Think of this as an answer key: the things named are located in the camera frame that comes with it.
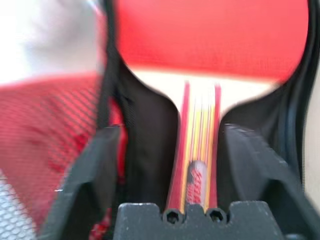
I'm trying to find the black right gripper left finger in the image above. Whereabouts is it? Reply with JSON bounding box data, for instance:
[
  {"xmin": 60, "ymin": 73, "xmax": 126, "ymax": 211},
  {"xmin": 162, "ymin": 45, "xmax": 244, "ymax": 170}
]
[{"xmin": 39, "ymin": 125, "xmax": 124, "ymax": 240}]

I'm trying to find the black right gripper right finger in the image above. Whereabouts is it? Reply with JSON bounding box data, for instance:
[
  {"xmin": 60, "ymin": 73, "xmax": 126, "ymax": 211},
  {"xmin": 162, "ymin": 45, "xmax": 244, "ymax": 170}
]
[{"xmin": 222, "ymin": 123, "xmax": 320, "ymax": 240}]

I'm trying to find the red ping-pong paddle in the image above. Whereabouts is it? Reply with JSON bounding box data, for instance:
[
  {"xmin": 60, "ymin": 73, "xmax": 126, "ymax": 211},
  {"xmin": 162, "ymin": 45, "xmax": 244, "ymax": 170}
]
[{"xmin": 116, "ymin": 0, "xmax": 310, "ymax": 216}]

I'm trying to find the red black mesh paddle case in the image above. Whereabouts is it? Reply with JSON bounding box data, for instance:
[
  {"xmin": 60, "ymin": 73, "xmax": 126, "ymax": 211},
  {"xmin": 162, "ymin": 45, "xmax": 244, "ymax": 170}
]
[{"xmin": 0, "ymin": 0, "xmax": 320, "ymax": 240}]

